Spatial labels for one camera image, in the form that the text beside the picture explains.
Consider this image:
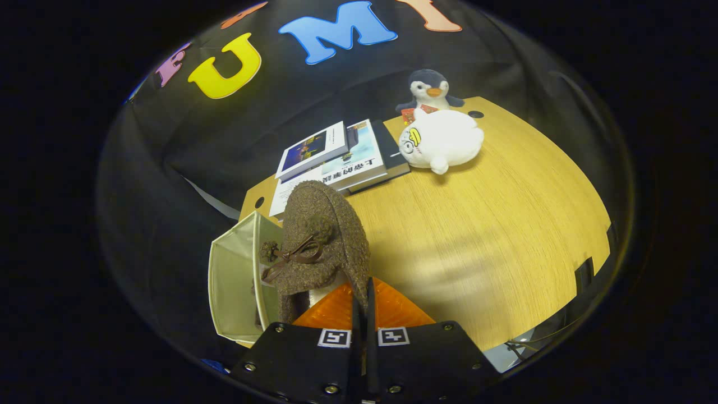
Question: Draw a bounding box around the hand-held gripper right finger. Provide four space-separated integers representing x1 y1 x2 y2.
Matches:
365 277 500 404

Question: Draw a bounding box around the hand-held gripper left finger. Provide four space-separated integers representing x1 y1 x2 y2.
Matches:
230 281 362 404

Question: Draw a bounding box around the green fabric storage box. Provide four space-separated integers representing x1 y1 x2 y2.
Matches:
208 210 287 345

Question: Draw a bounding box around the white cover book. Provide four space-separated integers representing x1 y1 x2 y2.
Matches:
268 180 326 220

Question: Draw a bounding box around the black table edge clamp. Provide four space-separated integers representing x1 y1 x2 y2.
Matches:
574 256 596 296

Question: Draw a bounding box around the black cover book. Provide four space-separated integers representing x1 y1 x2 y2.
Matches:
348 119 411 195

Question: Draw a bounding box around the small dark-blue cover book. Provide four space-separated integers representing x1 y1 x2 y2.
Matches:
275 121 349 183

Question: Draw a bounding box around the white seal plush toy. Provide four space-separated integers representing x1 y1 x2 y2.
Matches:
398 108 485 176

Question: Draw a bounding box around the small red card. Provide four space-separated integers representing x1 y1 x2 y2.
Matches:
401 104 439 126

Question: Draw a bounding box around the grey penguin plush toy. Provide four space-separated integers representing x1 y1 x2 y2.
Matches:
395 68 466 113

